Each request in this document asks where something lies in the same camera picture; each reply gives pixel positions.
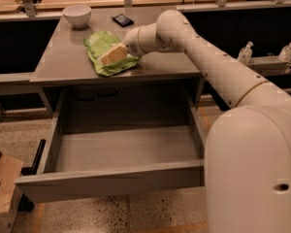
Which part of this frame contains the white ceramic bowl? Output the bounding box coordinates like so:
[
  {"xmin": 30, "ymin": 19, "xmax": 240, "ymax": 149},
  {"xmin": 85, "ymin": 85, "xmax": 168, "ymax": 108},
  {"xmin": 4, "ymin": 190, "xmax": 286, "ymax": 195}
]
[{"xmin": 62, "ymin": 5, "xmax": 91, "ymax": 28}]

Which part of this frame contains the clear pump bottle right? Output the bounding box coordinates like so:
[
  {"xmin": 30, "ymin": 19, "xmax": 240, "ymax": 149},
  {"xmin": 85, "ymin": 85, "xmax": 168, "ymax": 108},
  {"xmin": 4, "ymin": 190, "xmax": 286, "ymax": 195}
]
[{"xmin": 278, "ymin": 42, "xmax": 291, "ymax": 62}]

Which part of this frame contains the clear pump bottle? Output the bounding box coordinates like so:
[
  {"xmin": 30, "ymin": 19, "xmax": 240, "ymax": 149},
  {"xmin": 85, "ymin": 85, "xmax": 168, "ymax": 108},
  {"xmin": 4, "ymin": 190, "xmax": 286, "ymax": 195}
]
[
  {"xmin": 238, "ymin": 41, "xmax": 253, "ymax": 64},
  {"xmin": 278, "ymin": 42, "xmax": 291, "ymax": 62}
]

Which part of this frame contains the brown cardboard box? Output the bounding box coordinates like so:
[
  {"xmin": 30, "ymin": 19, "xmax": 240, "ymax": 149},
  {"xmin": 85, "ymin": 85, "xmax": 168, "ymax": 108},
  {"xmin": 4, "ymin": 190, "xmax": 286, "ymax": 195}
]
[{"xmin": 0, "ymin": 151, "xmax": 23, "ymax": 233}]

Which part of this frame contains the grey open top drawer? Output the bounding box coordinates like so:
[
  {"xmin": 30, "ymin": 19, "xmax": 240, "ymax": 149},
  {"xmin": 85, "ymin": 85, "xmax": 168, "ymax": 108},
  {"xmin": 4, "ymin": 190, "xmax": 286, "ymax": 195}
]
[{"xmin": 16, "ymin": 87, "xmax": 204, "ymax": 203}]

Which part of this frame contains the green rice chip bag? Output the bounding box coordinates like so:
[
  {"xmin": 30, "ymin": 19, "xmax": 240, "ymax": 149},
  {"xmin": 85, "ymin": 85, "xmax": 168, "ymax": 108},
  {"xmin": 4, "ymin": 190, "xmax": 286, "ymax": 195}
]
[{"xmin": 83, "ymin": 31, "xmax": 140, "ymax": 77}]

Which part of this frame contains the grey drawer cabinet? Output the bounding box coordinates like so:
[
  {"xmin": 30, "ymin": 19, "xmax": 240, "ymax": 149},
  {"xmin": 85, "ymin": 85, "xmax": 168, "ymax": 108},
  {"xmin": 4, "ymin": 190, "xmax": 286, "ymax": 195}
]
[{"xmin": 30, "ymin": 6, "xmax": 207, "ymax": 115}]

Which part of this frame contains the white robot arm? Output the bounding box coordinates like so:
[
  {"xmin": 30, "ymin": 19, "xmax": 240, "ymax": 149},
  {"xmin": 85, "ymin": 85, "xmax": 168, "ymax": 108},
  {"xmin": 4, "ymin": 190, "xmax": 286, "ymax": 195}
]
[{"xmin": 123, "ymin": 10, "xmax": 291, "ymax": 233}]

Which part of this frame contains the small black packet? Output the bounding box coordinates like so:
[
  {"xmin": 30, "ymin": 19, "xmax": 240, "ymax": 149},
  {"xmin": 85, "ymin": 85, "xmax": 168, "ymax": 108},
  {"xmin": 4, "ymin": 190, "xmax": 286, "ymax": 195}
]
[{"xmin": 113, "ymin": 14, "xmax": 134, "ymax": 27}]

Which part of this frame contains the foam padded gripper finger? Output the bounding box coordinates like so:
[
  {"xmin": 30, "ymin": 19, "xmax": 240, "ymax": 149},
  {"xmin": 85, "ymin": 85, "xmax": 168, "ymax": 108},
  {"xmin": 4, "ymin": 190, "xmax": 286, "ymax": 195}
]
[{"xmin": 98, "ymin": 44, "xmax": 128, "ymax": 65}]

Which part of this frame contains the clear pump bottle left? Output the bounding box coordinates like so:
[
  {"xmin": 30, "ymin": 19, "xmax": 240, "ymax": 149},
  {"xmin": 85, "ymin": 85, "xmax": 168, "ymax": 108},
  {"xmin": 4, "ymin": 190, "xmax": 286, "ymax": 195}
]
[{"xmin": 238, "ymin": 41, "xmax": 253, "ymax": 64}]

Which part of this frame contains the black cart leg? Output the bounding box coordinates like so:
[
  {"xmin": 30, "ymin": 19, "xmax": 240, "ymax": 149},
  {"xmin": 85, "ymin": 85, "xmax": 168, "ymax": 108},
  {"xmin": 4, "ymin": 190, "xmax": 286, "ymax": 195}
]
[{"xmin": 18, "ymin": 139, "xmax": 46, "ymax": 212}]

